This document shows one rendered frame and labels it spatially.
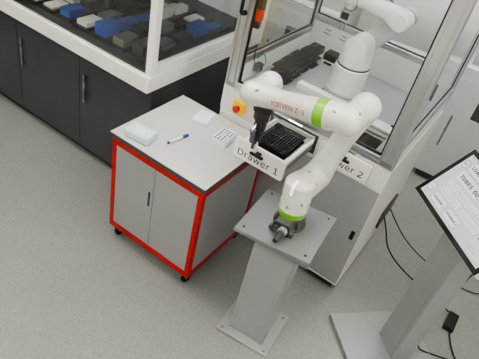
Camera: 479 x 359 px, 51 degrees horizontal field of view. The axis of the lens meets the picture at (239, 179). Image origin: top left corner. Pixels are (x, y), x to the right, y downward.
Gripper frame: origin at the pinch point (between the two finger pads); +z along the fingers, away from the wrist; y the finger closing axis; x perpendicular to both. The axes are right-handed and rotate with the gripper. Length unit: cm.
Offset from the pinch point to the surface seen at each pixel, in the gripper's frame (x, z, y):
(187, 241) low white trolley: -12, 57, 23
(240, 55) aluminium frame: -37, -21, -35
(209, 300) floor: 7, 93, 20
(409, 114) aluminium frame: 54, -32, -35
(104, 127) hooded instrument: -116, 60, -17
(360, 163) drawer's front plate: 43, 2, -34
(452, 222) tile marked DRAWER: 92, -7, -14
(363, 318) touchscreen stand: 81, 90, -28
